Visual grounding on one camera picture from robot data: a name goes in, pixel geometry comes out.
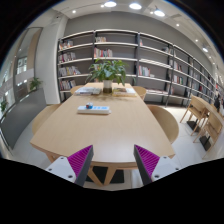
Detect long wooden table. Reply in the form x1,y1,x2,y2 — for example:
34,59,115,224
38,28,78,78
29,82,176,186

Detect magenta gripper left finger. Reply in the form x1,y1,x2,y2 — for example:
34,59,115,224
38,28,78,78
46,145,94,186

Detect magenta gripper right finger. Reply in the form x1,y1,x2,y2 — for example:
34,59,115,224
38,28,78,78
133,145,180,185

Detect wooden side table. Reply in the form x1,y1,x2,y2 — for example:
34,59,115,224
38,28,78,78
191,95,224,125

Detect green potted plant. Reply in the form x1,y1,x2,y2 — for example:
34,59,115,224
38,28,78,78
86,58,126,93

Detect wooden chair at side table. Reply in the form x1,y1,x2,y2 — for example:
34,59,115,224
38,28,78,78
184,96,207,134

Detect wooden chair near right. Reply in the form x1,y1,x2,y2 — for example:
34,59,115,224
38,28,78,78
148,105,179,143

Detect wooden chair far right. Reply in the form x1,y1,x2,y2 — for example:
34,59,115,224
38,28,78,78
133,86,146,100

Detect large grey bookshelf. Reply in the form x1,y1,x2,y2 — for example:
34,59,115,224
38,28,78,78
57,29,216,106

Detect small plant by window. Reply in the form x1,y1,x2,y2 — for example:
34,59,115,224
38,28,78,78
30,77,42,91

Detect book stack right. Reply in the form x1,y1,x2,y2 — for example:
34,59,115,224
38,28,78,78
112,88,136,97

